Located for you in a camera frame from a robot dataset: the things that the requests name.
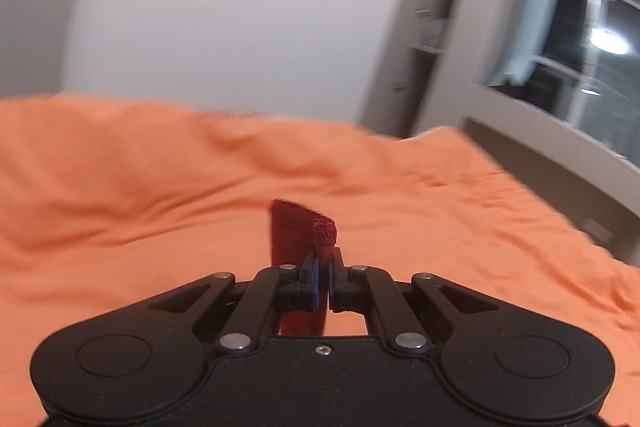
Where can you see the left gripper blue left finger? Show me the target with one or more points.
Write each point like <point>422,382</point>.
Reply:
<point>279,300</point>

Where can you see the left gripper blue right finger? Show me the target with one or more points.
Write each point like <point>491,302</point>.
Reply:
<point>373,294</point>

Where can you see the orange bed duvet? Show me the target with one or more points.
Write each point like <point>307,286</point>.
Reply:
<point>104,203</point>

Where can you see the dark red knit sweater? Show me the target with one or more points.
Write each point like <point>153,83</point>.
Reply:
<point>295,230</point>

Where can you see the open grey wardrobe door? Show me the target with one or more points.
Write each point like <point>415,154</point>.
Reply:
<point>400,77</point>

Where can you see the window with dark glass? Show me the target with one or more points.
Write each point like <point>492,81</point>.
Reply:
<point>587,74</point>

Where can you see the left light blue curtain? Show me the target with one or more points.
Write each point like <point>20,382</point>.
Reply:
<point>530,26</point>

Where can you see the grey built-in wardrobe unit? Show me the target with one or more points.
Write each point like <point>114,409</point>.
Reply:
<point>433,72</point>

